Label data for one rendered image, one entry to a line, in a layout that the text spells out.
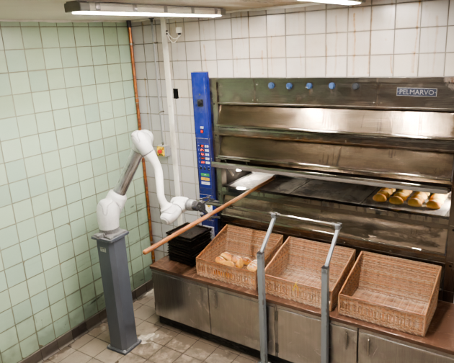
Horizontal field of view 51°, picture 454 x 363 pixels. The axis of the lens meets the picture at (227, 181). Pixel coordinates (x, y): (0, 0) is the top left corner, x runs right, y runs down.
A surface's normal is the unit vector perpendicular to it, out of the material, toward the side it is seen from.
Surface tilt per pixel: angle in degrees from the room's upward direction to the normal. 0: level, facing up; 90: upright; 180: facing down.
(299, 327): 92
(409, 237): 70
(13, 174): 90
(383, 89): 91
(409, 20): 90
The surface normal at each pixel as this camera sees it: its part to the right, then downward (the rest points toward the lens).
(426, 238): -0.54, -0.08
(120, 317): 0.25, 0.26
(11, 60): 0.84, 0.11
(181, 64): -0.55, 0.26
